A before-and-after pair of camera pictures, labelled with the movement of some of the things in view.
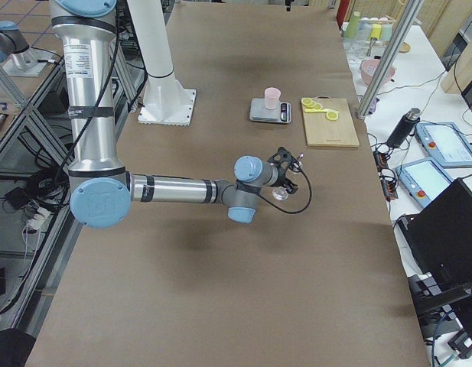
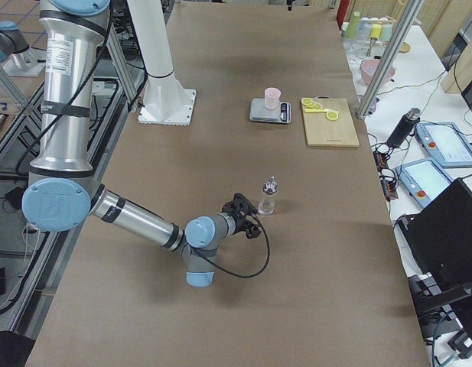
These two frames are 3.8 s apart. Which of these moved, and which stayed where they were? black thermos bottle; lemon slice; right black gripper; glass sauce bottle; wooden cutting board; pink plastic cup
Moved: glass sauce bottle; right black gripper
Stayed: wooden cutting board; lemon slice; black thermos bottle; pink plastic cup
